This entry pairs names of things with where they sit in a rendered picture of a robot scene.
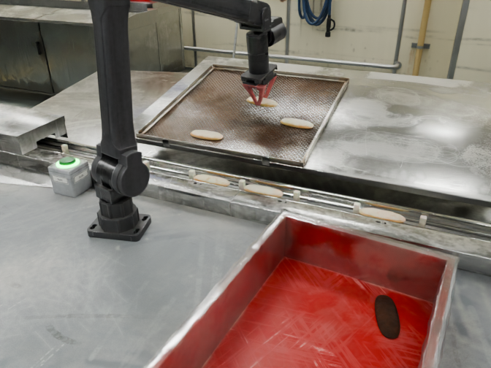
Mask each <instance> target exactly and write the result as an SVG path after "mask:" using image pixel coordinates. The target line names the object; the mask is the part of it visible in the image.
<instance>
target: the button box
mask: <svg viewBox="0 0 491 368"><path fill-rule="evenodd" d="M78 159H79V158H78ZM79 161H80V163H79V164H78V165H76V166H74V167H70V168H59V167H57V166H56V163H57V162H55V163H54V164H52V165H50V166H49V167H48V171H49V174H50V179H51V183H52V187H53V192H54V193H58V194H61V195H65V196H70V197H73V198H75V197H77V196H79V195H80V194H81V193H83V192H84V191H90V190H88V189H89V188H90V187H92V186H94V184H95V183H96V181H95V179H93V177H92V175H91V173H90V169H89V165H88V161H87V160H83V159H79Z"/></svg>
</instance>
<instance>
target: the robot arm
mask: <svg viewBox="0 0 491 368"><path fill-rule="evenodd" d="M150 1H157V2H161V3H164V4H169V5H172V6H176V7H181V8H184V9H190V10H194V11H197V12H202V13H205V14H209V15H214V16H217V17H220V18H226V19H229V20H232V21H234V22H236V23H239V26H240V29H244V30H249V32H247V33H246V42H247V51H248V70H247V71H246V72H244V73H243V74H242V75H241V76H240V78H241V80H242V81H243V87H244V88H245V89H246V90H247V91H248V93H249V94H250V96H251V98H252V99H253V101H254V103H255V105H257V106H260V105H261V103H262V99H263V98H266V99H267V97H268V96H269V93H270V90H271V88H272V86H273V84H274V82H275V80H276V77H277V73H276V72H273V71H274V70H275V69H277V70H278V65H277V64H269V52H268V47H271V46H273V45H274V44H276V43H277V42H279V41H281V40H282V39H284V38H285V36H286V27H285V25H284V24H283V20H282V17H276V16H271V9H270V5H269V4H268V3H266V2H263V1H259V0H150ZM88 6H89V9H90V11H91V18H92V23H93V29H94V44H95V54H96V70H97V79H98V87H99V104H100V113H101V122H102V140H101V142H99V143H97V144H96V154H97V155H96V157H95V158H94V160H93V162H92V165H91V175H92V177H93V179H95V181H97V183H95V184H94V187H95V192H96V197H98V198H99V207H100V209H99V211H98V212H97V218H96V219H95V220H94V222H93V223H92V224H91V225H90V226H89V227H88V228H87V232H88V236H89V237H95V238H102V239H116V240H123V241H131V242H137V241H139V240H140V239H141V238H142V236H143V234H144V233H145V232H146V230H147V229H148V227H149V226H150V224H151V216H150V215H148V214H139V211H138V207H136V205H135V204H134V203H133V201H132V197H136V196H138V195H140V194H141V193H142V192H143V191H144V190H145V189H146V187H147V185H148V182H149V179H150V172H149V169H148V167H147V166H146V165H145V164H144V163H143V162H142V152H140V151H138V148H137V140H136V139H135V134H134V121H133V108H132V82H131V68H130V55H129V9H130V0H88ZM268 83H269V85H268V87H267V85H266V84H268ZM266 87H267V90H266V93H265V94H264V92H265V89H266ZM252 88H256V89H257V90H258V91H259V98H258V101H257V100H256V97H255V95H254V92H253V91H252Z"/></svg>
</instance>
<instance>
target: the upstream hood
mask: <svg viewBox="0 0 491 368"><path fill-rule="evenodd" d="M50 135H54V136H56V138H58V137H66V138H68V136H67V132H66V125H65V117H64V115H56V114H51V113H46V112H39V111H34V110H26V109H21V108H17V107H9V106H4V105H0V150H2V151H6V152H10V153H16V154H19V155H23V154H25V153H27V152H29V151H31V150H33V149H35V148H37V141H39V140H41V139H43V138H45V137H48V136H50Z"/></svg>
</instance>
